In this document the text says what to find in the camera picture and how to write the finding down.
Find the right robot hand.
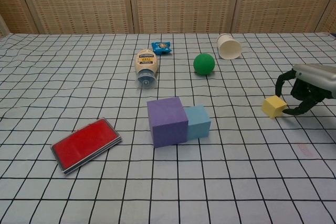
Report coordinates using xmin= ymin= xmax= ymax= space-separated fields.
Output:
xmin=275 ymin=63 xmax=336 ymax=116

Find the yellow foam cube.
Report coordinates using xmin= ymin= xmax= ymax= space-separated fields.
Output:
xmin=261 ymin=95 xmax=288 ymax=119

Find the blue foam cube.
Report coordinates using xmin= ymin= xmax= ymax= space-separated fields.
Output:
xmin=183 ymin=104 xmax=212 ymax=141

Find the purple foam cube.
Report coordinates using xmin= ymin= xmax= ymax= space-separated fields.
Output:
xmin=146 ymin=97 xmax=190 ymax=148

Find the white paper cup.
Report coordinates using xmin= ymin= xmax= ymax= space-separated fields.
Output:
xmin=216 ymin=33 xmax=243 ymax=60

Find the green ball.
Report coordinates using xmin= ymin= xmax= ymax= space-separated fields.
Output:
xmin=193 ymin=53 xmax=216 ymax=76

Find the blue snack packet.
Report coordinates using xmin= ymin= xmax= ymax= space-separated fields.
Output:
xmin=151 ymin=40 xmax=173 ymax=56

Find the mayonnaise squeeze bottle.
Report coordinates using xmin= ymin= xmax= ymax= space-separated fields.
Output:
xmin=134 ymin=49 xmax=160 ymax=89

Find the blue checkered tablecloth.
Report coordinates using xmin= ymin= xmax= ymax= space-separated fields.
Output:
xmin=0 ymin=32 xmax=336 ymax=224

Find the red ink pad tin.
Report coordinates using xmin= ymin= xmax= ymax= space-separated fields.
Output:
xmin=50 ymin=117 xmax=123 ymax=176

